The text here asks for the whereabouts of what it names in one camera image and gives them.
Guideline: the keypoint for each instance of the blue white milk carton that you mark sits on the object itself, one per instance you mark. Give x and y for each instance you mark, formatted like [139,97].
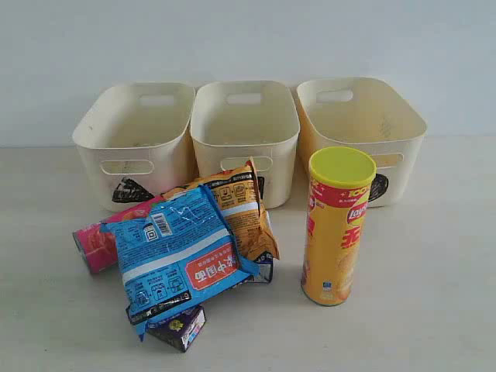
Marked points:
[265,274]

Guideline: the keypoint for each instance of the cream bin circle mark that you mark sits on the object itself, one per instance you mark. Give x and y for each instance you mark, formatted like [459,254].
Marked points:
[366,114]

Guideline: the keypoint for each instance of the purple chocolate box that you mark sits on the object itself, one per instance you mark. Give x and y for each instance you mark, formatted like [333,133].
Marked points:
[179,331]

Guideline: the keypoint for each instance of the cream bin square mark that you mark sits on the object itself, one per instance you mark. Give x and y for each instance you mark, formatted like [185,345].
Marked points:
[234,121]

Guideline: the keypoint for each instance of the yellow Lays chips can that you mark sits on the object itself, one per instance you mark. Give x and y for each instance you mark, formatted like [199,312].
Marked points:
[340,180]

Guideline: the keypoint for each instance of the pink Lays chips can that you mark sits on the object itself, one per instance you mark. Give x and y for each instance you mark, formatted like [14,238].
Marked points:
[97,248]

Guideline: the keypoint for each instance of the cream bin triangle mark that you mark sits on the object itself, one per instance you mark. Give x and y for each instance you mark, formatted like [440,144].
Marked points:
[135,142]

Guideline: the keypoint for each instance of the orange noodle packet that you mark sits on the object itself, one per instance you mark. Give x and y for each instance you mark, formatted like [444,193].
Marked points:
[237,193]

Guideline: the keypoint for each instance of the blue noodle packet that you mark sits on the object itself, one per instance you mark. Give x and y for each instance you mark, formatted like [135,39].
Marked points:
[181,254]

